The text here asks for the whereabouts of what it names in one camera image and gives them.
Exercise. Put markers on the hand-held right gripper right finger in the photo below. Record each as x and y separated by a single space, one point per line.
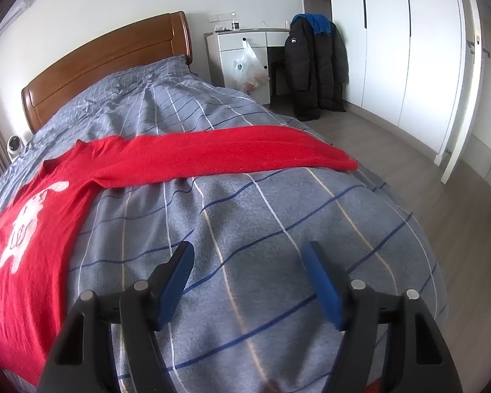
323 282

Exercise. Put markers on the grey plaid duvet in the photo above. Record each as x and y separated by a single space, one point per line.
249 221

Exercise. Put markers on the clear bottle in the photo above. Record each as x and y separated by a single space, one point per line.
234 24

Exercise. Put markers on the white desk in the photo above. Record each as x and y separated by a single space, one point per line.
229 61

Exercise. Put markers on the black long coat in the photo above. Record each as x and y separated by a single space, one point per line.
333 69

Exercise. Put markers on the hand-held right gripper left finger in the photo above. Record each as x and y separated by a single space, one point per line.
174 282

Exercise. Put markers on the red sweater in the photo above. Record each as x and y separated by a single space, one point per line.
188 159

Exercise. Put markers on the blue garment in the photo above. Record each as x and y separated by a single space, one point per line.
319 22

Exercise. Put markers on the black puffer coat white logo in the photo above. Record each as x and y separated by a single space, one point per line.
300 69

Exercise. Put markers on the small white camera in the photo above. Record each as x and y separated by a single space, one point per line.
14 145

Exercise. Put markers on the white wardrobe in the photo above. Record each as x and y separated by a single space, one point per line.
384 49

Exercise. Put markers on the white plastic bag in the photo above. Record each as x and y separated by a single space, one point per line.
245 69

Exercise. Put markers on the wooden headboard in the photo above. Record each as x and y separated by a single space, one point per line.
106 57

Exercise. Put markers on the white door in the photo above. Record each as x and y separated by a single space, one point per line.
464 90

